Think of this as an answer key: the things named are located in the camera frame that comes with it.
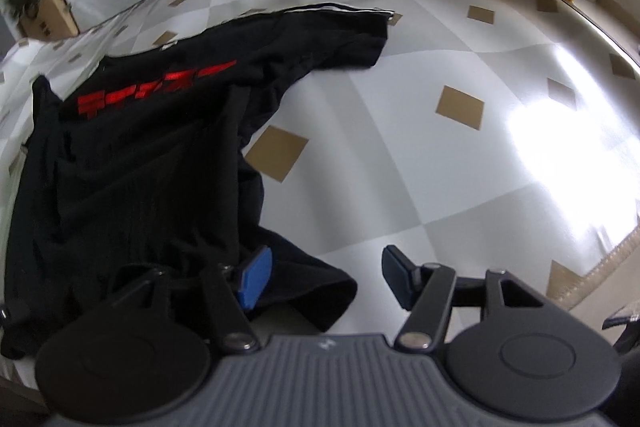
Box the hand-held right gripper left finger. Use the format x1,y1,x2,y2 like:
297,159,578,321
107,246,273,353

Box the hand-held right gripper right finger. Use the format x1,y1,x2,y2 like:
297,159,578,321
381,245,546,352

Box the black t-shirt with red print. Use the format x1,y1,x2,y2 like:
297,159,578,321
0,2,396,361

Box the cardboard box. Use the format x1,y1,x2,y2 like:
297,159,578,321
17,0,80,40

